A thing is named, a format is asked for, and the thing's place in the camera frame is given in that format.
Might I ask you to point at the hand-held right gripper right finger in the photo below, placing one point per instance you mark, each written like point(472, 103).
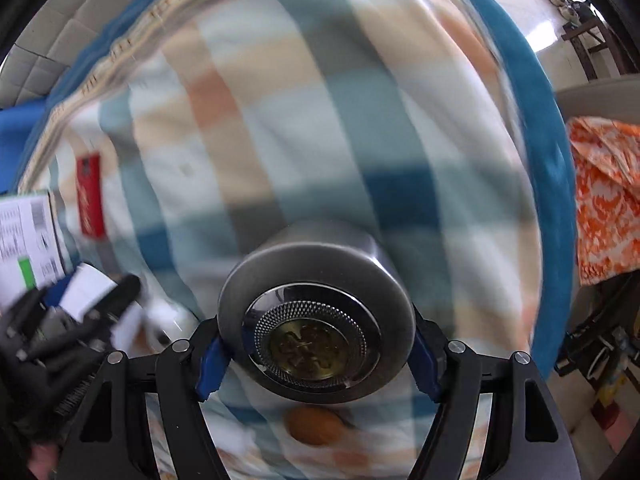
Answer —
point(426, 366)

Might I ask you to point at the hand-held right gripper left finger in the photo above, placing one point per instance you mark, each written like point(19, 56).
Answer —
point(210, 370)

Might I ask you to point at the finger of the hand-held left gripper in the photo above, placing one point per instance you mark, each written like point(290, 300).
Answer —
point(117, 297)
point(37, 300)

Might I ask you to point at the small white box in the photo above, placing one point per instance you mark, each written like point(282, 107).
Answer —
point(90, 287)

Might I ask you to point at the round silver metal tin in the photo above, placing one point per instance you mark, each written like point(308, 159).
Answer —
point(317, 320)

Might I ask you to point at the white labelled cardboard box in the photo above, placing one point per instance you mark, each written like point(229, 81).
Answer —
point(30, 250)

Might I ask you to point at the red flat box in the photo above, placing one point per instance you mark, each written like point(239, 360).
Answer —
point(90, 195)

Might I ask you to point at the orange round fruit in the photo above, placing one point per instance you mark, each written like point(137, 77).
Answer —
point(315, 426)

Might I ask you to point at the black metal stand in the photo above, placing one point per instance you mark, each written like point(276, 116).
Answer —
point(600, 335)

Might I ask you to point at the orange patterned cloth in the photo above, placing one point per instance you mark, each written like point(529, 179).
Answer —
point(605, 195)

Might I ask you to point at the plaid blanket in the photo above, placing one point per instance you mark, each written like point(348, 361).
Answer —
point(300, 110)

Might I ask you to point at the grey tufted headboard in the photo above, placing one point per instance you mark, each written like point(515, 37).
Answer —
point(55, 35)

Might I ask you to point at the grey curved furniture edge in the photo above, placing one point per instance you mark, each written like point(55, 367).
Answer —
point(600, 95)

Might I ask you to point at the dark wooden chair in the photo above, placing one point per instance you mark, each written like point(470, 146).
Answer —
point(592, 45)

